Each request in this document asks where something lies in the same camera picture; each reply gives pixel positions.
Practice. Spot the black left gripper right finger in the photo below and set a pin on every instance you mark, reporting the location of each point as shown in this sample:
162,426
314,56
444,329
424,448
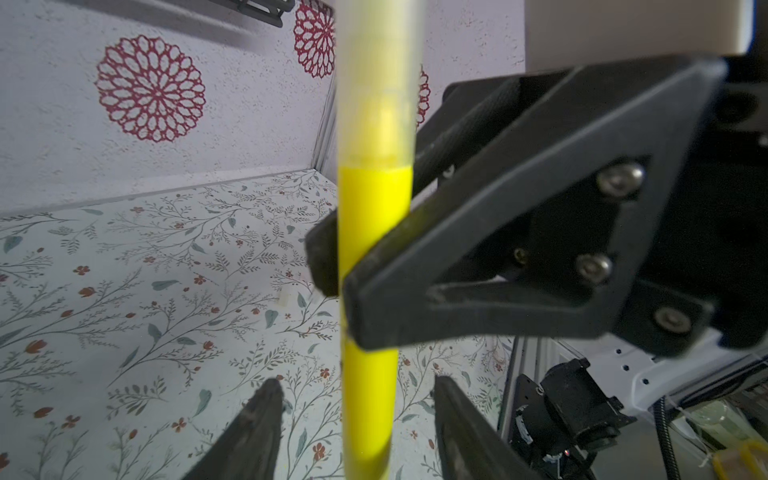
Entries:
469,447

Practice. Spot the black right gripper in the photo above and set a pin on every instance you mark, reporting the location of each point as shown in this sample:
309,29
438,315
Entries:
623,199

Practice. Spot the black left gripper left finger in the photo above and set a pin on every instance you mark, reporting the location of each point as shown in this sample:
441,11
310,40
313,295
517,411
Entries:
248,448

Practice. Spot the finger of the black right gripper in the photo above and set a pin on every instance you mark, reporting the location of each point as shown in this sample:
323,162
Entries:
471,115

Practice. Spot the yellow highlighter pen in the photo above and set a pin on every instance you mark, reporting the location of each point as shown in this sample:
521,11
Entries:
371,203

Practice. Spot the translucent yellow pen cap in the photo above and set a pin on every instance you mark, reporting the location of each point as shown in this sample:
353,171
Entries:
379,47

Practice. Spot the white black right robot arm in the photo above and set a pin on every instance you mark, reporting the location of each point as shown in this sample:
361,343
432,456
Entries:
563,423

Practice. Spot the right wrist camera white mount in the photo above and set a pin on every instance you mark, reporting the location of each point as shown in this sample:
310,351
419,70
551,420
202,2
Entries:
561,34

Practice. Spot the dark grey wall shelf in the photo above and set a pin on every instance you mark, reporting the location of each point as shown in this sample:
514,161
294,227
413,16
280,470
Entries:
266,11

